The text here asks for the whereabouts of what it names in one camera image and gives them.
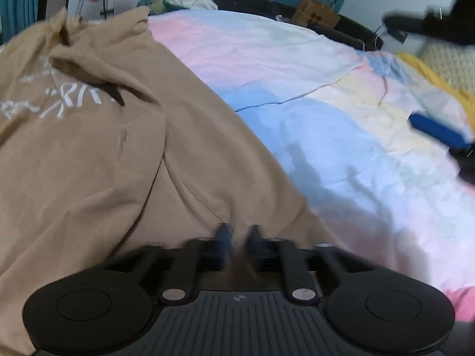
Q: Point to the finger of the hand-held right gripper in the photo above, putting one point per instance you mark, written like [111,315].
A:
[412,24]
[438,130]

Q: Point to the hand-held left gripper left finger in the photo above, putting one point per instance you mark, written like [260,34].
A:
[222,246]

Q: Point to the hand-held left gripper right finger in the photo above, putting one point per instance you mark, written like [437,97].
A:
[256,246]

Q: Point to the tan printed t-shirt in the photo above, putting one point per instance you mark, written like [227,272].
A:
[92,148]

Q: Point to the yellow blanket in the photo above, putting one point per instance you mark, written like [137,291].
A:
[430,74]

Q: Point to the cream knit pillow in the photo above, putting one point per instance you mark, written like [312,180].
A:
[452,63]

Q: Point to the black sofa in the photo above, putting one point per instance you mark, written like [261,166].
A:
[352,31]

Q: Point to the brown paper bag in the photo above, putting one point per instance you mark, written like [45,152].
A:
[315,14]

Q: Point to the pastel tie-dye bedsheet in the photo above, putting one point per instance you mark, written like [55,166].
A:
[315,111]

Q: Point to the pale green fluffy garment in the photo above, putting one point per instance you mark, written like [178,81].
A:
[156,7]

